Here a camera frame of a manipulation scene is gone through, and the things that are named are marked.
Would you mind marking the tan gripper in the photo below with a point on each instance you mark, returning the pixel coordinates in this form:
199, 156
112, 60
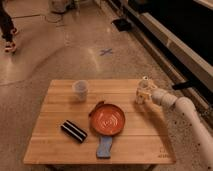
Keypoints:
148, 85

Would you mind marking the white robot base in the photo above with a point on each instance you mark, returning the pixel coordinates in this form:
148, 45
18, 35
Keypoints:
61, 6

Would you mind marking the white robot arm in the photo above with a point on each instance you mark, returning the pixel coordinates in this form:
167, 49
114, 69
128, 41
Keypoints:
184, 105

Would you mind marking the orange bowl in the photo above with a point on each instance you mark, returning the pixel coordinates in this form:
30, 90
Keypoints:
107, 119

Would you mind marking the black floor mat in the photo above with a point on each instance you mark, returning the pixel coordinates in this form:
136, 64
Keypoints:
122, 24

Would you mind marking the clear plastic cup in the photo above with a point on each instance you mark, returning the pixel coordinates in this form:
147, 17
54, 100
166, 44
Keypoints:
80, 89

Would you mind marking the blue sponge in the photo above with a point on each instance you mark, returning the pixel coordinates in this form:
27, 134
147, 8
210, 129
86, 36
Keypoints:
104, 147

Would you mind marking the black white striped box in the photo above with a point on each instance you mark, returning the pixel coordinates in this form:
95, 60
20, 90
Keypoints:
74, 131

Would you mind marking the person legs with shoes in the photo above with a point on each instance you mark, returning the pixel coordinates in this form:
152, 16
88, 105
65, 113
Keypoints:
8, 29

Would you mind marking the long white wall shelf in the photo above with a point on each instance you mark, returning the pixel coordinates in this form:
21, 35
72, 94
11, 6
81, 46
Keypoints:
190, 74

